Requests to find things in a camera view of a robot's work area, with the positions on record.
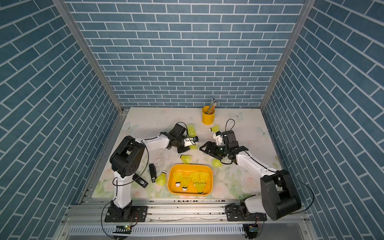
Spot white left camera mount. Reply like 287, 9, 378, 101
184, 136, 199, 147

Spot black loose gripper finger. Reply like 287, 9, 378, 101
149, 164, 157, 183
133, 173, 149, 189

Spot black robot base joint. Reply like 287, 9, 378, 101
225, 195, 267, 222

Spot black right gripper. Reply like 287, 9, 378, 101
200, 141, 230, 160

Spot black left base joint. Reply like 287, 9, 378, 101
105, 202, 148, 223

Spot yellow pen holder cup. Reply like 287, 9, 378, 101
202, 106, 215, 126

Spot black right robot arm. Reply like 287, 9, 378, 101
200, 131, 302, 221

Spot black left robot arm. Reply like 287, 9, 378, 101
110, 122, 199, 210

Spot aluminium table edge rail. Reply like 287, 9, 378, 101
75, 109, 129, 205

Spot aluminium right corner post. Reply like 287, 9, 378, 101
260, 0, 316, 111

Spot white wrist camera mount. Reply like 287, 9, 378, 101
213, 131, 225, 146

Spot pencils in cup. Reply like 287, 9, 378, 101
206, 99, 217, 115

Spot orange plastic storage box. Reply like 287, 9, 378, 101
167, 164, 214, 197

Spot aluminium corner frame post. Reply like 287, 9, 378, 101
52, 0, 124, 113

